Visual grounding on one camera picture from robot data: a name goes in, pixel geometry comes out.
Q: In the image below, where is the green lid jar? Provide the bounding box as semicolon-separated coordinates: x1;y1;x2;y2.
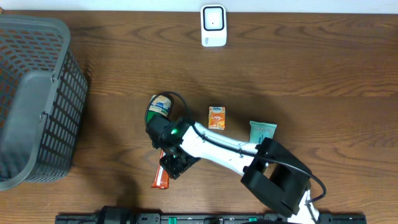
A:
146;94;174;123

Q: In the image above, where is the red Top chocolate bar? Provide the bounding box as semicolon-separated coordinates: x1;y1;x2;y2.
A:
151;165;169;190

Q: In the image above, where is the orange tissue pack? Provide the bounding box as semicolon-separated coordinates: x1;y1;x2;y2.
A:
208;106;226;130

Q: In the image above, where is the mint green wipes pack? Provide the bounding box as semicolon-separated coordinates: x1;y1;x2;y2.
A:
249;121;277;144

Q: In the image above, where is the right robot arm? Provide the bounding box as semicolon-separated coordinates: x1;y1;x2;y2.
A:
146;114;320;223

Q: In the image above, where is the white barcode scanner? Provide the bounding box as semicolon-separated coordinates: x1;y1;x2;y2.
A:
200;4;228;47

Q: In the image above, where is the grey plastic basket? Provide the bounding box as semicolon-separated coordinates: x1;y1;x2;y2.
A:
1;15;88;190

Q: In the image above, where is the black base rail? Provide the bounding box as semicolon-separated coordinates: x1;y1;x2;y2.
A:
55;212;368;224

